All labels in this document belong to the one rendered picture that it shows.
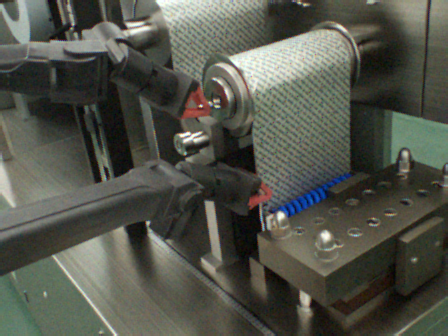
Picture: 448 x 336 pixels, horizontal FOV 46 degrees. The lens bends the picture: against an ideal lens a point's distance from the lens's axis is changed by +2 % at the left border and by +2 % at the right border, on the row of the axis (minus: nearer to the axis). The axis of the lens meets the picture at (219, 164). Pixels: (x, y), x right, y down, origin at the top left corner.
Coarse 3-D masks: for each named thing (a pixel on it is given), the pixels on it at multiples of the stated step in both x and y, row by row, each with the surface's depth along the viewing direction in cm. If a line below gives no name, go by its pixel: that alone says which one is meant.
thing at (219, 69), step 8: (216, 64) 88; (208, 72) 91; (216, 72) 89; (224, 72) 87; (232, 72) 86; (232, 80) 86; (232, 88) 86; (240, 88) 85; (240, 96) 85; (240, 104) 86; (240, 112) 87; (224, 120) 92; (232, 120) 90; (240, 120) 88; (232, 128) 91
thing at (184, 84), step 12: (156, 72) 79; (168, 72) 81; (156, 84) 79; (168, 84) 80; (180, 84) 82; (192, 84) 80; (144, 96) 80; (156, 96) 80; (168, 96) 81; (180, 96) 81; (168, 108) 82; (180, 108) 80
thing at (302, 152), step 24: (288, 120) 92; (312, 120) 95; (336, 120) 99; (264, 144) 90; (288, 144) 94; (312, 144) 97; (336, 144) 101; (264, 168) 92; (288, 168) 96; (312, 168) 99; (336, 168) 104; (264, 192) 94; (288, 192) 97; (264, 216) 96
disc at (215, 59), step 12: (216, 60) 89; (228, 60) 86; (204, 72) 93; (240, 72) 84; (204, 96) 96; (252, 96) 84; (252, 108) 85; (252, 120) 86; (228, 132) 94; (240, 132) 90
